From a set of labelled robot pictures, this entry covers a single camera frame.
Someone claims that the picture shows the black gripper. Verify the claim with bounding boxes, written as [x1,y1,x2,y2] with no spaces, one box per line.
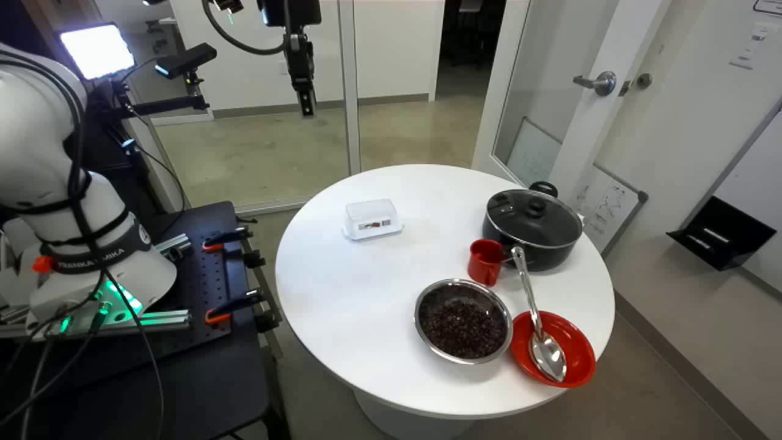
[280,30,321,119]

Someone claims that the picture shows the white plastic lid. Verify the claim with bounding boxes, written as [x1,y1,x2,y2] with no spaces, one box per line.
[340,198,409,245]

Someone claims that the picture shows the steel bowl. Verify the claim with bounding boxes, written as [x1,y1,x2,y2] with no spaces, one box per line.
[414,276,516,366]

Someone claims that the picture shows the glass pot lid black knob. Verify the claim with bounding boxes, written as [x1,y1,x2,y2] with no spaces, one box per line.
[484,188,585,251]

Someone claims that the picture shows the bright light panel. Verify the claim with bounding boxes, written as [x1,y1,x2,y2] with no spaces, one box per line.
[56,22,139,83]

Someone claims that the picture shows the red cup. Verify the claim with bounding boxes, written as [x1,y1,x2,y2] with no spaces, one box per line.
[466,238,509,289]

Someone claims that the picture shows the dark coffee beans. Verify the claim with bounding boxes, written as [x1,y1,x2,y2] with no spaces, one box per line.
[421,283,509,361]

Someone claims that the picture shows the black workbench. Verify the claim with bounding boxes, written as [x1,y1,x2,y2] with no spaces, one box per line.
[0,200,289,440]

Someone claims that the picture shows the black cooking pot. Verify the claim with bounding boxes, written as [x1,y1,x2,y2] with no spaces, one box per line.
[481,179,587,275]

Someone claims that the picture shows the white door with window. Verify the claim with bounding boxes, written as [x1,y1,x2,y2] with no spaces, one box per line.
[471,0,673,206]

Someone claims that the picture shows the small leaning whiteboard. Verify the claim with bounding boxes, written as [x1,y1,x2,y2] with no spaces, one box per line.
[570,166,651,254]

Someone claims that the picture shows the silver metal spoon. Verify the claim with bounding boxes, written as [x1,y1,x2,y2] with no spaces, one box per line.
[509,245,570,383]

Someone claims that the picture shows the red plate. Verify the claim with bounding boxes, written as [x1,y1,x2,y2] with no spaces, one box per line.
[509,309,599,392]

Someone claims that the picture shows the white frame post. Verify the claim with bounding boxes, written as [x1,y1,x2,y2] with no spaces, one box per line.
[335,0,365,177]

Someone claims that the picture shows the black looped cable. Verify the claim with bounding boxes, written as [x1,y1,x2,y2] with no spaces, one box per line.
[200,0,287,58]

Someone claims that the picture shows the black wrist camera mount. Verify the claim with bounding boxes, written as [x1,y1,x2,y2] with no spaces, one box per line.
[257,0,326,30]

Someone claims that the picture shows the black stereo camera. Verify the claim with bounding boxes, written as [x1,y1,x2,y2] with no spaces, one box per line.
[155,41,219,81]

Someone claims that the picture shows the orange handled bar clamp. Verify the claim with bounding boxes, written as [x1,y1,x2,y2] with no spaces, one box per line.
[202,289,269,327]
[200,224,257,257]

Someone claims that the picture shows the aluminium rail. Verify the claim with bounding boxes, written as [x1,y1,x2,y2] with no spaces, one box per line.
[0,305,195,342]

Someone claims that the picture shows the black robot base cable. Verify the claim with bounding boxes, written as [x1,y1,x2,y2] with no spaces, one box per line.
[95,271,168,440]

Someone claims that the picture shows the silver door handle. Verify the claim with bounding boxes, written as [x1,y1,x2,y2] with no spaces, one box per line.
[572,69,618,97]

